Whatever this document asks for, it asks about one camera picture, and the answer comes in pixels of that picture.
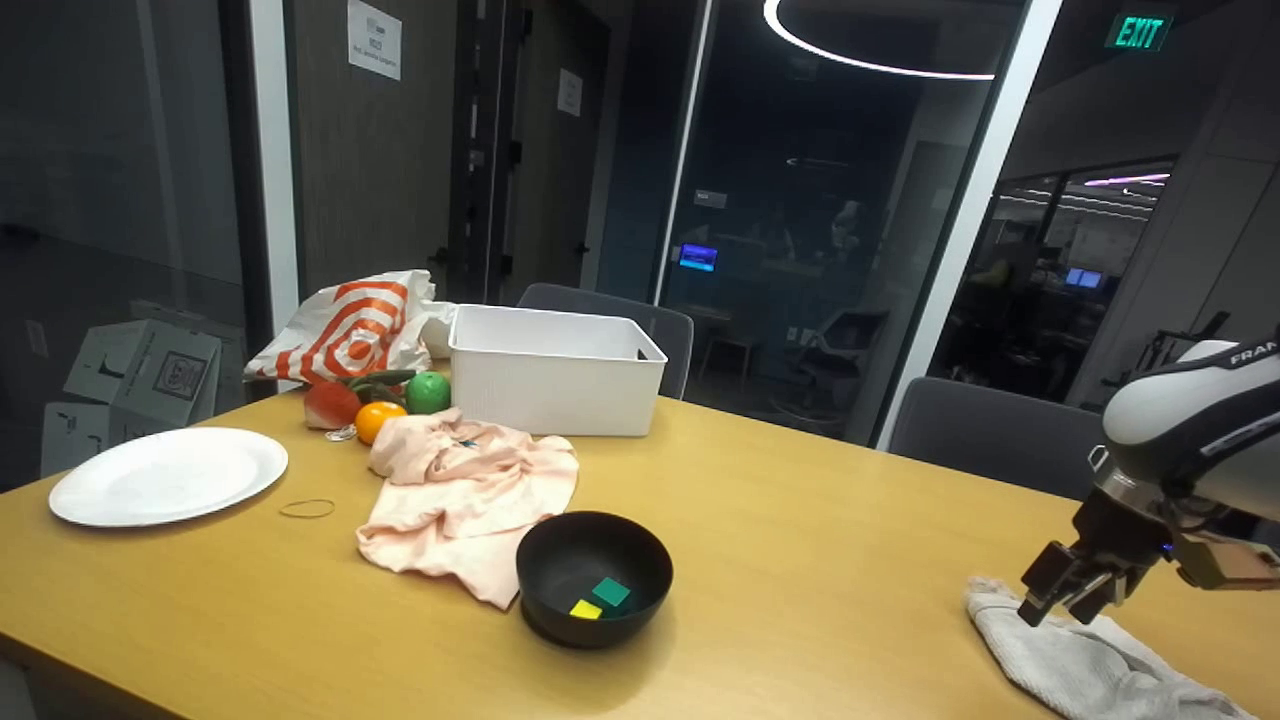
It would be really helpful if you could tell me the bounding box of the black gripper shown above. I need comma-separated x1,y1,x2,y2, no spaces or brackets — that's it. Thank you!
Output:
1016,478,1190,631

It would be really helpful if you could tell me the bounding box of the white towel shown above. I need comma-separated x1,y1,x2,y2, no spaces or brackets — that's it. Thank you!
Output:
964,573,1258,720

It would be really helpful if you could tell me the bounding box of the grey office chair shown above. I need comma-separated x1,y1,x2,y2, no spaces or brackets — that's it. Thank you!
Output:
886,370,1113,502
518,281,701,399

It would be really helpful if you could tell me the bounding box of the green square block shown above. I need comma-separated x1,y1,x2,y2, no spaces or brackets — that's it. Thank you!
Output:
588,573,638,610

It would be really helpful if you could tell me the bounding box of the black bowl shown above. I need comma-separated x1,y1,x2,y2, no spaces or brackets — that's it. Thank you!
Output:
512,509,676,653

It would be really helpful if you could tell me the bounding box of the blue lit screen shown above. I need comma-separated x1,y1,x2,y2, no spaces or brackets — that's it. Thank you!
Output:
674,239,726,281

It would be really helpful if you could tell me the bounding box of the white plastic bin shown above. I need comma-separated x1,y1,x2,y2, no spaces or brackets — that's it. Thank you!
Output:
443,303,674,442

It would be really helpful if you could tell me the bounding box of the green exit sign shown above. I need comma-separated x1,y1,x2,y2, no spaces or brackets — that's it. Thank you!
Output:
1104,10,1178,57

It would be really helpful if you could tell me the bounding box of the pink white striped cloth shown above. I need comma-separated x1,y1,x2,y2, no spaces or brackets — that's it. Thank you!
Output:
354,407,584,610

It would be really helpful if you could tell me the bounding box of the green apple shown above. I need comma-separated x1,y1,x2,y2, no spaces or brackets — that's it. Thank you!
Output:
402,367,457,416

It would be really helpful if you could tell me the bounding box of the orange fruit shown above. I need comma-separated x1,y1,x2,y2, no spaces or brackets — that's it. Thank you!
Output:
354,394,408,449

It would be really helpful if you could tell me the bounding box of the dark green vegetable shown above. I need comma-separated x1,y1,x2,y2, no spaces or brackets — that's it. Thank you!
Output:
350,367,424,403

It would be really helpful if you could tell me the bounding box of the red fruit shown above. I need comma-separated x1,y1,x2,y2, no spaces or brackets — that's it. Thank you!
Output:
299,377,363,437

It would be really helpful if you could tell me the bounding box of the red white striped bag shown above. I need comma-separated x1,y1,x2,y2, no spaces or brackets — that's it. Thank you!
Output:
240,268,443,390

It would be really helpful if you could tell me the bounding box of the white round plate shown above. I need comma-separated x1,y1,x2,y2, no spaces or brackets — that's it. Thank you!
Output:
43,424,291,532

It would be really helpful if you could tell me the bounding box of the large cardboard box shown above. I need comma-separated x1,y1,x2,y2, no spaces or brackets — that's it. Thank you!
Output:
60,314,227,427

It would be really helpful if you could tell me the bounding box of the small cardboard box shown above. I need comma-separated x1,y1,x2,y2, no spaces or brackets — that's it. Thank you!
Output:
36,394,128,478

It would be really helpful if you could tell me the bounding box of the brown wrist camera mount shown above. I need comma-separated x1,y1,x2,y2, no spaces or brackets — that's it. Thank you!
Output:
1174,527,1280,594

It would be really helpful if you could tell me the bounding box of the slanted white window post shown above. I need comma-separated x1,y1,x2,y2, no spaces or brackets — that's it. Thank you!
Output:
872,0,1070,456

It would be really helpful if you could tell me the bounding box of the ring ceiling light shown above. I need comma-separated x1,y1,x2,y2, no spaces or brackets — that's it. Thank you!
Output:
761,0,1000,88

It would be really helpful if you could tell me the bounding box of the thin white window post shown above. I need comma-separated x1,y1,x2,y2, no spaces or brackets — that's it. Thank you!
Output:
650,0,722,313

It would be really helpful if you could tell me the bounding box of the white paper wall sign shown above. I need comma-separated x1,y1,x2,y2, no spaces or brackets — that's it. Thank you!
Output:
345,0,408,84

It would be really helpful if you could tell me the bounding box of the wide white window post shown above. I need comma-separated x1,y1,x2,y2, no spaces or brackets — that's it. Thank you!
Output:
245,0,304,334

